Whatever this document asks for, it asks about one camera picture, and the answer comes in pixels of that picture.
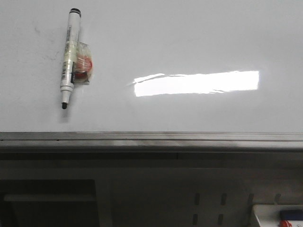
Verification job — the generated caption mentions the white black-tipped whiteboard marker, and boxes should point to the white black-tipped whiteboard marker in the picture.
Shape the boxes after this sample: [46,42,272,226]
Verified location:
[60,8,93,109]

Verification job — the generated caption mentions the grey perforated board stand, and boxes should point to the grey perforated board stand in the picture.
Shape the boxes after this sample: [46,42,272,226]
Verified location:
[0,152,303,227]

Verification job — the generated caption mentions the white marker tray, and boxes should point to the white marker tray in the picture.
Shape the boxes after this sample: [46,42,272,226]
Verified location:
[250,204,303,227]

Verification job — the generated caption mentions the white whiteboard with metal frame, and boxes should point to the white whiteboard with metal frame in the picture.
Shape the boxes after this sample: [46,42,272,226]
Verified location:
[0,0,303,150]

